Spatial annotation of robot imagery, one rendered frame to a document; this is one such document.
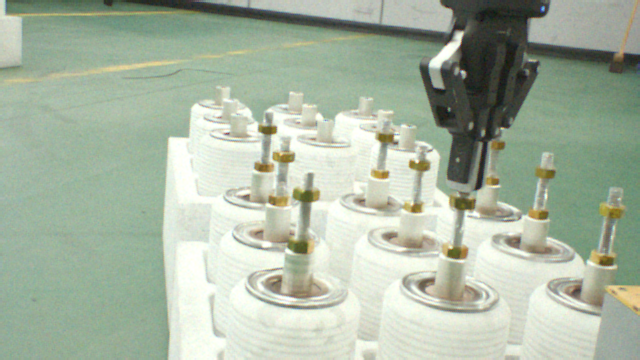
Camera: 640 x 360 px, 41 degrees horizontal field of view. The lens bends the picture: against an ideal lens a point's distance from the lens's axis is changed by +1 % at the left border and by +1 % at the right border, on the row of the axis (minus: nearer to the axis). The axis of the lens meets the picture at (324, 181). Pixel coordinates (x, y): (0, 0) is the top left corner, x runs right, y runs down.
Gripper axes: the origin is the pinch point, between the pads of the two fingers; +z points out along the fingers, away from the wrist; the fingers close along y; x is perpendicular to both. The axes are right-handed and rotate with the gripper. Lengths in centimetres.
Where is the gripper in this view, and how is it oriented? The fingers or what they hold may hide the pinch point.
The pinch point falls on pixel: (468, 163)
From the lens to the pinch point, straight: 63.1
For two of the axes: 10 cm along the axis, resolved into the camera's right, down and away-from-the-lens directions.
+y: 6.6, -1.1, 7.5
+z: -1.1, 9.7, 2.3
